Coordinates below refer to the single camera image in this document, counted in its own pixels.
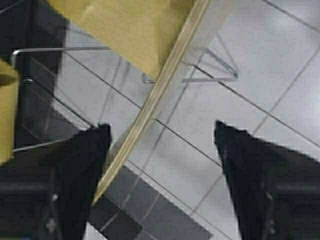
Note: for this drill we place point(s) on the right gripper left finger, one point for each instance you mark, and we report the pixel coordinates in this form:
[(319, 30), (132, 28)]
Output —
[(78, 166)]

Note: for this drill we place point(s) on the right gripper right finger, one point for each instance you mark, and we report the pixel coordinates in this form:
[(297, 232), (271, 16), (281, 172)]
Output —
[(275, 190)]

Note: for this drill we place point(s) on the yellow wooden chair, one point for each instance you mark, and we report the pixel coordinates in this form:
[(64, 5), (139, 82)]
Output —
[(7, 110), (162, 38)]

